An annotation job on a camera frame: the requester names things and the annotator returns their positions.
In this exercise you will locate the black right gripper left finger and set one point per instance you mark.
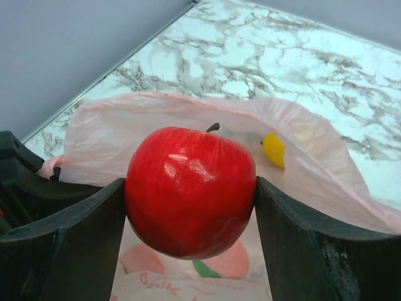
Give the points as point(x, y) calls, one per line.
point(70, 255)

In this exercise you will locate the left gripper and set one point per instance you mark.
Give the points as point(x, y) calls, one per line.
point(26, 196)

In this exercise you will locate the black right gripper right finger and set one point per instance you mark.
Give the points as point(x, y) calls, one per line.
point(312, 256)

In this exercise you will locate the pink plastic bag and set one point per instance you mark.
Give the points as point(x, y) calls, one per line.
point(319, 172)

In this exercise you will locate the yellow orange fake mango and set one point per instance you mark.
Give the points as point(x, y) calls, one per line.
point(274, 149)

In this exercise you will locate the red fake apple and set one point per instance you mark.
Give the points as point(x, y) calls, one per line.
point(189, 193)

